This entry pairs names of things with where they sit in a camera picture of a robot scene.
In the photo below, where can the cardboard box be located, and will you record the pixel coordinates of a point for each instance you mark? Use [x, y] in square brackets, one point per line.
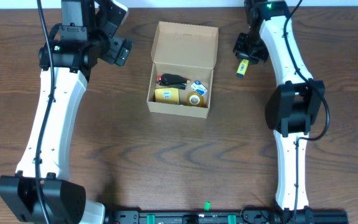
[189, 51]

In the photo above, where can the yellow tape roll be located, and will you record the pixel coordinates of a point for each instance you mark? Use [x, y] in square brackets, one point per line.
[194, 99]

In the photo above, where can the black mounting rail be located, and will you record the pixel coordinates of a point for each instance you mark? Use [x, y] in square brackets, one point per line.
[248, 215]

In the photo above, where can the small green clip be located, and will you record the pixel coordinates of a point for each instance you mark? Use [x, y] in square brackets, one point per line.
[207, 206]

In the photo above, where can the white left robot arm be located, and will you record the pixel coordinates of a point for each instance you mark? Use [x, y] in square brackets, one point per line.
[40, 190]

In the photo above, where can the red black stapler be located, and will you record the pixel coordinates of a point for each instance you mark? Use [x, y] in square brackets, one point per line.
[178, 86]

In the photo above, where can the yellow sticky note pad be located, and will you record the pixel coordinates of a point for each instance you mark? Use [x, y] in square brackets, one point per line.
[167, 95]

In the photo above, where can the yellow highlighter with blue cap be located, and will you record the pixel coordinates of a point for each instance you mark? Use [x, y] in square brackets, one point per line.
[242, 68]

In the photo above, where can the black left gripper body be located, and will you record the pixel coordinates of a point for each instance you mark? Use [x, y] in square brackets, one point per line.
[117, 50]

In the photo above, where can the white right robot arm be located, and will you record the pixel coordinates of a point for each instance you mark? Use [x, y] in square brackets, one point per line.
[293, 108]

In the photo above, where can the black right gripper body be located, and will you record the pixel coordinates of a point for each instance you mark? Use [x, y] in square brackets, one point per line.
[247, 50]

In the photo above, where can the small white blue eraser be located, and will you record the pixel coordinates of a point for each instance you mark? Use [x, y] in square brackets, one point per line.
[198, 87]

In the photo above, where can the black teardrop tape dispenser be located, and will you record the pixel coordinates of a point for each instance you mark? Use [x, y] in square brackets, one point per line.
[172, 79]

